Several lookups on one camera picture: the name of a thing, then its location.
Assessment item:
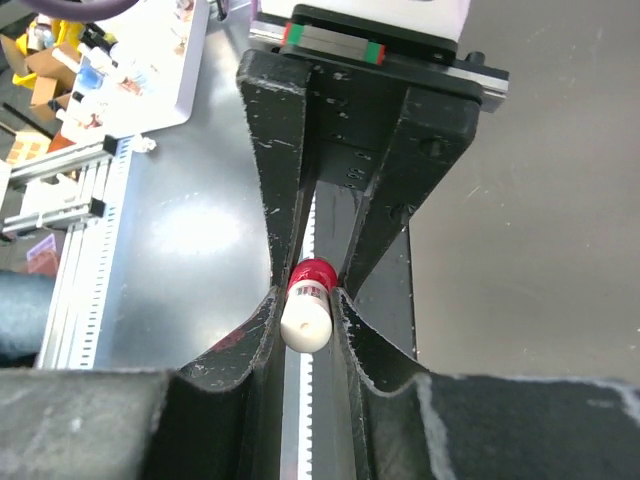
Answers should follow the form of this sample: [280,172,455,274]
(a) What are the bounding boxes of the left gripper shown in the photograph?
[236,4,509,295]

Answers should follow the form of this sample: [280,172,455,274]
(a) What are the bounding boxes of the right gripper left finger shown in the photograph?
[1,287,284,479]

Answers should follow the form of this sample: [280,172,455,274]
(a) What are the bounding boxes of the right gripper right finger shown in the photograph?
[331,288,639,479]

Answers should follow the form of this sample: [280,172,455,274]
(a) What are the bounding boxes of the white nail polish cap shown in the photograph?
[280,280,333,354]

